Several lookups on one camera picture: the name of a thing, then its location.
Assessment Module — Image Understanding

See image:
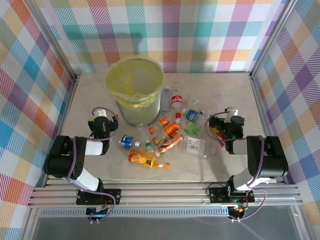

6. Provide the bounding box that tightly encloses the blue label plastic bottle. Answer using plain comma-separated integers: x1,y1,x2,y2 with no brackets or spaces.
118,134,142,149
181,108,201,121

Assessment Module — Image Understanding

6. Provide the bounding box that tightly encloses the clear bottle green label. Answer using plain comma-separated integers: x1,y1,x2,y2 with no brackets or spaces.
174,117,204,138

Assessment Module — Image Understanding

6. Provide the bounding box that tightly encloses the clear plastic packet white label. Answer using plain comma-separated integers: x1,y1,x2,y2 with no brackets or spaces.
179,136,217,158

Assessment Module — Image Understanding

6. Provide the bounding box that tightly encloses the red label plastic bottle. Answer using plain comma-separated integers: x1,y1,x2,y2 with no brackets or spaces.
170,93,185,109

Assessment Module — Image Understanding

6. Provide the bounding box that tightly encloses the orange soda bottle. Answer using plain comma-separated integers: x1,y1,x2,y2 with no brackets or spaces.
163,121,181,137

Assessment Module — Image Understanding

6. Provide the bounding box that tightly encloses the orange juice bottle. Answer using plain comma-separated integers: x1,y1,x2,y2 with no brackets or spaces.
127,149,171,171

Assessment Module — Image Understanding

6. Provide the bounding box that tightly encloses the clear bottle yellow cap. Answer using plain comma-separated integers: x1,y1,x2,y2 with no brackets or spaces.
152,136,171,146

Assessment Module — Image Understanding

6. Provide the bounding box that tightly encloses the copper coloured plastic bottle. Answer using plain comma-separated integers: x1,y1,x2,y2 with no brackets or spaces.
155,132,185,158

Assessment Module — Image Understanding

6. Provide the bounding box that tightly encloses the tall clear bottle blue cap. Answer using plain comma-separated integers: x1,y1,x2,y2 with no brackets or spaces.
161,86,172,113

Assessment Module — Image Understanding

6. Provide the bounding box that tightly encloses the clear plastic bin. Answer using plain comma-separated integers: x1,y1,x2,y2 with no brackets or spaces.
104,56,165,127

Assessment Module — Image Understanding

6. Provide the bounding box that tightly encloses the yellow bin liner bag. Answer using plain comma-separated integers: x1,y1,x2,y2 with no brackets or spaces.
104,56,165,113

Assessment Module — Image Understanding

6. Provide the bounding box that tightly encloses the black controller board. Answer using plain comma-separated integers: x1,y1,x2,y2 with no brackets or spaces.
85,206,111,219
228,204,248,219

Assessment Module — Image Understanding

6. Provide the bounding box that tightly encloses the plaid fabric panel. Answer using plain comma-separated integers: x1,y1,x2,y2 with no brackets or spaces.
0,0,76,230
32,0,292,74
251,0,320,218

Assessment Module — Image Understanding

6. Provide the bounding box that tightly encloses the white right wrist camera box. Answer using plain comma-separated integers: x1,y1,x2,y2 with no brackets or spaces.
224,106,239,123

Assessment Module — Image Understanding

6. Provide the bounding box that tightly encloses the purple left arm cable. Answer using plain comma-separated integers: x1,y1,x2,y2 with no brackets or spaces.
66,106,120,225

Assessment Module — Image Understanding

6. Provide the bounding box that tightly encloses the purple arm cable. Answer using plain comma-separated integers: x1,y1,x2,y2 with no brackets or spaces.
204,111,268,223
66,106,120,225

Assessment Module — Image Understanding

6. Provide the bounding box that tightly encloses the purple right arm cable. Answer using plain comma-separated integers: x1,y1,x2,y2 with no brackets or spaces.
204,111,268,223

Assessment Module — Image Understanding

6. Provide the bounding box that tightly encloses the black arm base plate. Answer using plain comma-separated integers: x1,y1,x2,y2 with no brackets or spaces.
75,187,123,206
208,186,256,205

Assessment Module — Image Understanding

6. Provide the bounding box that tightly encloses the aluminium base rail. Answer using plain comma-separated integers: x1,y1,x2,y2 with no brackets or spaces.
27,181,305,208

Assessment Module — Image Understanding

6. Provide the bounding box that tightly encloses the slotted grey cable duct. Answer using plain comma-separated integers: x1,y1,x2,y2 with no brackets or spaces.
39,209,231,218

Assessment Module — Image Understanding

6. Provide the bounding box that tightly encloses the aluminium frame post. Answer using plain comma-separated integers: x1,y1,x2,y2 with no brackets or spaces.
249,0,300,79
24,0,82,79

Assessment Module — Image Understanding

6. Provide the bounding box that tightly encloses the aluminium frame bar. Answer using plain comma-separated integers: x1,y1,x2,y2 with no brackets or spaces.
21,206,42,240
291,202,311,240

